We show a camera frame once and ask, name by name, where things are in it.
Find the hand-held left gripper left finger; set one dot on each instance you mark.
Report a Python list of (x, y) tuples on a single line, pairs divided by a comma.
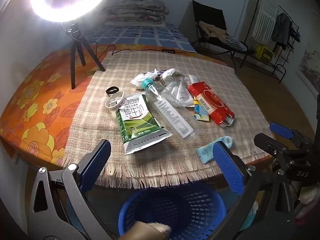
[(98, 158)]

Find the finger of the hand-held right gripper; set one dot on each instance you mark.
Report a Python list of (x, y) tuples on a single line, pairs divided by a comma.
[(281, 129), (271, 146)]

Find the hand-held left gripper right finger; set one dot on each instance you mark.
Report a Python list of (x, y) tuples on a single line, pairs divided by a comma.
[(227, 166)]

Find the light blue wrapper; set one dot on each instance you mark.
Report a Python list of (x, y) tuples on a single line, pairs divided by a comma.
[(206, 151)]

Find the green white milk carton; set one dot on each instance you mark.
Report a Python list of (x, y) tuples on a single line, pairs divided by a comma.
[(136, 125)]

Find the blue plastic basket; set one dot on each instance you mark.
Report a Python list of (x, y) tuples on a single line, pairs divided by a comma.
[(190, 205)]

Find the white wristband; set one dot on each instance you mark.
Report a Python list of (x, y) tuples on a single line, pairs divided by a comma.
[(113, 104)]

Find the white colourful wet wipe packet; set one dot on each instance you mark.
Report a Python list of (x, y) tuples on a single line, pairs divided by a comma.
[(201, 112)]

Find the red carton box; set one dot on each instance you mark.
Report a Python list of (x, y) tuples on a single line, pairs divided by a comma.
[(215, 102)]

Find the clear plastic bottle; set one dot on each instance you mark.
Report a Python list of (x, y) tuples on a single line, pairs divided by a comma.
[(170, 111)]

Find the white plastic bag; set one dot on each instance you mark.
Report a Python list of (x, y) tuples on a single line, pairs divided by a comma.
[(180, 90)]

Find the white tissue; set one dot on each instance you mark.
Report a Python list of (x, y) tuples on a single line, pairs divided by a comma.
[(143, 78)]

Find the beige plaid cloth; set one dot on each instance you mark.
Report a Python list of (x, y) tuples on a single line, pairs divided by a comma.
[(105, 130)]

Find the black metal clothes rack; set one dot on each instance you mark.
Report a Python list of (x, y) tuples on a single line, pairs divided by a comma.
[(285, 60)]

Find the yellow box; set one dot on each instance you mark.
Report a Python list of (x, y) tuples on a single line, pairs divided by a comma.
[(265, 53)]

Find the orange floral mattress cover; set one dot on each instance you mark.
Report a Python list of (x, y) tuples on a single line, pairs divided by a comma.
[(37, 100)]

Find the tan furry object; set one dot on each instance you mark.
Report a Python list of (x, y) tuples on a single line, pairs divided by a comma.
[(147, 231)]

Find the striped garment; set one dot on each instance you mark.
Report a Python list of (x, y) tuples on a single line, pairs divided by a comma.
[(236, 44)]

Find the dark hanging jacket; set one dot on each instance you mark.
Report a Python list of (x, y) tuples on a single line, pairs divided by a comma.
[(281, 30)]

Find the dark snack wrapper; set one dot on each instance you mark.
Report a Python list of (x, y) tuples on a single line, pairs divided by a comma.
[(160, 72)]

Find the white striped towel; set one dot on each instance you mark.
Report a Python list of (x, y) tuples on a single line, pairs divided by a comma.
[(265, 17)]

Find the black mini tripod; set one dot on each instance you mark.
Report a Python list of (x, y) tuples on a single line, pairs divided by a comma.
[(75, 45)]

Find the tan garment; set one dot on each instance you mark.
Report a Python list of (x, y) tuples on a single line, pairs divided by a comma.
[(212, 31)]

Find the blue checked bed sheet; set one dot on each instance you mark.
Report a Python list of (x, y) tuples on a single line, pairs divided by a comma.
[(140, 36)]

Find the black folding chair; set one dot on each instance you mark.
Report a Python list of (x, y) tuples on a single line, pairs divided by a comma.
[(207, 10)]

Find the folded floral quilt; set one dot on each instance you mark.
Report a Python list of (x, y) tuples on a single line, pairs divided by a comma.
[(137, 11)]

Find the wall poster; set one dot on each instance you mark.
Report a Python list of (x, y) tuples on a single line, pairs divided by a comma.
[(310, 67)]

